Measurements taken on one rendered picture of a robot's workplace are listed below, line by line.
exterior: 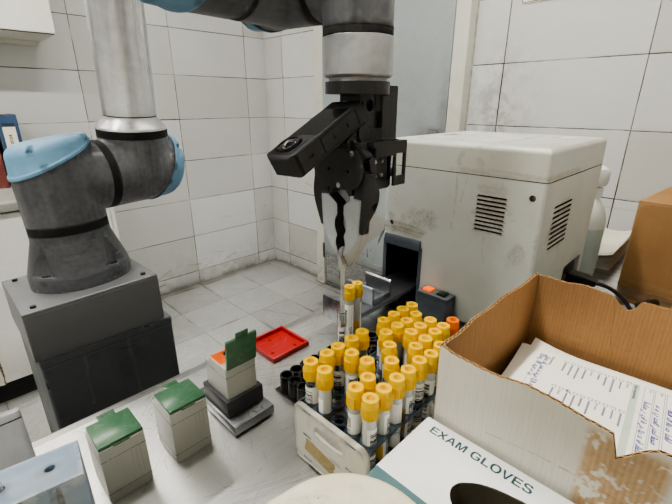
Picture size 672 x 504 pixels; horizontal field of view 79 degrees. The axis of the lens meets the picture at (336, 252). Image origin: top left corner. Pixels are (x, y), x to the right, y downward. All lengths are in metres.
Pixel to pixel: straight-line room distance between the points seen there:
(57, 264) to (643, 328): 0.80
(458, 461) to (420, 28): 2.05
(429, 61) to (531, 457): 1.97
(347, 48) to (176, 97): 2.48
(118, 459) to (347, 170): 0.36
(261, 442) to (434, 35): 1.98
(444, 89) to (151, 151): 1.60
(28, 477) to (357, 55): 0.45
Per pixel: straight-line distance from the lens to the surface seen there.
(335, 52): 0.45
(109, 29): 0.79
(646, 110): 1.92
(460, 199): 0.67
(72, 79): 2.70
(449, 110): 2.12
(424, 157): 0.70
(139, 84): 0.79
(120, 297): 0.74
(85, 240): 0.75
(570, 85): 1.98
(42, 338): 0.74
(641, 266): 1.01
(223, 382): 0.50
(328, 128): 0.42
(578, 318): 0.60
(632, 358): 0.60
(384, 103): 0.49
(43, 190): 0.74
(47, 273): 0.78
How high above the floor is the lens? 1.23
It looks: 20 degrees down
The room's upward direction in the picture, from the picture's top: straight up
